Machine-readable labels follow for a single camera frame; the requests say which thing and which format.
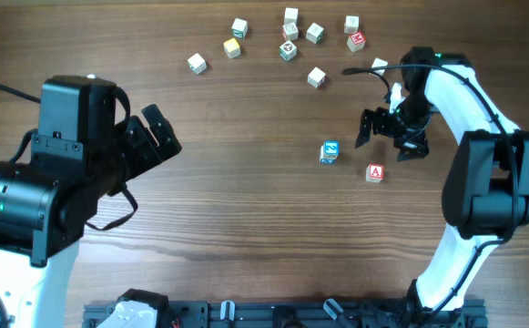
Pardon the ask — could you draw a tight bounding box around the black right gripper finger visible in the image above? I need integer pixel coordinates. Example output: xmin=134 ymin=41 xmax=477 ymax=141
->
xmin=395 ymin=139 xmax=429 ymax=161
xmin=355 ymin=109 xmax=374 ymax=149

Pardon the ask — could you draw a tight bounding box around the red A wooden block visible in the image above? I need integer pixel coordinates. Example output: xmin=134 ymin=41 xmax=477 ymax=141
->
xmin=366 ymin=164 xmax=384 ymax=183

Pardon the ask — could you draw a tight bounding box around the blue bottom tower block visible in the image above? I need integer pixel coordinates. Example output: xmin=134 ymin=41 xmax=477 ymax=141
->
xmin=320 ymin=146 xmax=339 ymax=164

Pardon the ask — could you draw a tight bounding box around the blue letter wooden block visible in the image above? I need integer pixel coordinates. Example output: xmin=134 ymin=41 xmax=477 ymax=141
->
xmin=321 ymin=140 xmax=340 ymax=160

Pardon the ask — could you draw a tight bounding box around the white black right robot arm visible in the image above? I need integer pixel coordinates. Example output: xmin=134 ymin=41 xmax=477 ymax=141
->
xmin=355 ymin=46 xmax=529 ymax=326

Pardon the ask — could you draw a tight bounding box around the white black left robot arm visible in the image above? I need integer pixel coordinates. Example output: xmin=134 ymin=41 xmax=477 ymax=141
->
xmin=0 ymin=76 xmax=181 ymax=327

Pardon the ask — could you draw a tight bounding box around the plain wooden block far right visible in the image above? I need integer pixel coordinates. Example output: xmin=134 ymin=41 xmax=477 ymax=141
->
xmin=372 ymin=57 xmax=388 ymax=76

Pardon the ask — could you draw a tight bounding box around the plain wooden block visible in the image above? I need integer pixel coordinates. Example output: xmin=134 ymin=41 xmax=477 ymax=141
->
xmin=344 ymin=15 xmax=360 ymax=35
xmin=284 ymin=7 xmax=299 ymax=25
xmin=188 ymin=53 xmax=207 ymax=75
xmin=372 ymin=57 xmax=388 ymax=76
xmin=307 ymin=67 xmax=326 ymax=88

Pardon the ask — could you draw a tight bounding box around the plain wooden block centre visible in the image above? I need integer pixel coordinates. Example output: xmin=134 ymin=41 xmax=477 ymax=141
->
xmin=307 ymin=67 xmax=326 ymax=88

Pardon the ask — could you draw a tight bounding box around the plain wooden block far left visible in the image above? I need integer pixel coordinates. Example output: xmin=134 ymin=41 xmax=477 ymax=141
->
xmin=188 ymin=53 xmax=207 ymax=75

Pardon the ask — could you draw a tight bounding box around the red M wooden block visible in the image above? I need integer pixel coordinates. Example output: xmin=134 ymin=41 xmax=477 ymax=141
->
xmin=347 ymin=31 xmax=366 ymax=52

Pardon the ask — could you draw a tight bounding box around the plain wooden block upper right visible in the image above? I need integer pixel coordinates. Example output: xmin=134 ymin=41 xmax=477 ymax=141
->
xmin=344 ymin=15 xmax=360 ymax=35

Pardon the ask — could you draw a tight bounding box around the green edged wooden block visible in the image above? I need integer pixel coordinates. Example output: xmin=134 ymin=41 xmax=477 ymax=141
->
xmin=306 ymin=23 xmax=324 ymax=44

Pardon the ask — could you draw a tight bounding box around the green ball picture block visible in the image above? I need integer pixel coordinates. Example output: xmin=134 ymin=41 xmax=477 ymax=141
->
xmin=279 ymin=40 xmax=297 ymax=61

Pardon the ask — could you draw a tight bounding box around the yellow top wooden block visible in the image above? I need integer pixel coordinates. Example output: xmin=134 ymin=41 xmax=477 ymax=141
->
xmin=223 ymin=38 xmax=241 ymax=58

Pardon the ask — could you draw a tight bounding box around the red side wooden block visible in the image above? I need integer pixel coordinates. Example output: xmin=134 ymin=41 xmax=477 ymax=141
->
xmin=282 ymin=22 xmax=299 ymax=41

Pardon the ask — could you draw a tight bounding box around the green side wooden block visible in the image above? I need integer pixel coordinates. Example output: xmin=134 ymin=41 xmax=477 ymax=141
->
xmin=231 ymin=18 xmax=249 ymax=38

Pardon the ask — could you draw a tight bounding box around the plain wooden block top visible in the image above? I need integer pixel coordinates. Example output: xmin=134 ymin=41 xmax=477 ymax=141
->
xmin=284 ymin=7 xmax=299 ymax=25

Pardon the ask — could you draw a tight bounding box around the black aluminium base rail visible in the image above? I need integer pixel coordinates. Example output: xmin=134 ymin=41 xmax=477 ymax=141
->
xmin=82 ymin=296 xmax=488 ymax=328

